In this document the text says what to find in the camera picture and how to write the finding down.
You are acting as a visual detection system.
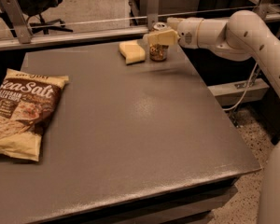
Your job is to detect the orange soda can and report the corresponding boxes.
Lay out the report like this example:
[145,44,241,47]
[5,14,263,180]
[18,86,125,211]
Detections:
[149,22,168,62]

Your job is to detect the yellow sponge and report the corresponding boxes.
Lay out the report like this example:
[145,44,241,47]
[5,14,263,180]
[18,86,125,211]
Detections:
[119,40,146,64]

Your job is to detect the metal guard rail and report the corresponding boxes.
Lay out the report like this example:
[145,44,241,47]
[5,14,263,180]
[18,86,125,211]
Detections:
[0,12,280,52]

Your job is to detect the white cable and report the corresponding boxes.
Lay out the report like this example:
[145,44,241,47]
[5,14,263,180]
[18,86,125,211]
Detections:
[222,63,259,112]

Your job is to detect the metal rail bracket left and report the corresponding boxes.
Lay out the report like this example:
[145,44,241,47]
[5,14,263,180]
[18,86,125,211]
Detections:
[0,0,32,44]

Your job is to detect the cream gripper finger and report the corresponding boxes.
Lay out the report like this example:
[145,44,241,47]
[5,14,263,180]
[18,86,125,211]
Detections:
[147,29,179,46]
[166,17,184,30]

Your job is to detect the metal rail bracket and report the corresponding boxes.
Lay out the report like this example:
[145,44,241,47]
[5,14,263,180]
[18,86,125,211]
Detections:
[0,0,32,44]
[147,0,159,30]

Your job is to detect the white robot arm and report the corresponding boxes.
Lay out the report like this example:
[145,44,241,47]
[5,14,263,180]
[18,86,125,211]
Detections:
[144,10,280,224]

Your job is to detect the sea salt chips bag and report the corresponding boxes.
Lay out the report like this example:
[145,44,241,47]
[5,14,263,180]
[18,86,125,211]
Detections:
[0,69,69,161]

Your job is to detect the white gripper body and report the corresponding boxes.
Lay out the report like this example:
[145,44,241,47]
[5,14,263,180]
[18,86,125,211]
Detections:
[177,17,203,49]

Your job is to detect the metal rail bracket centre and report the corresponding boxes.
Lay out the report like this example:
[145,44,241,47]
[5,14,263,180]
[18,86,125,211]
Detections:
[147,0,159,30]

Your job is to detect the black office chair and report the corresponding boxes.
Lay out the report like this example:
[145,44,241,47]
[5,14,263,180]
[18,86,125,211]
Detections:
[17,0,72,35]

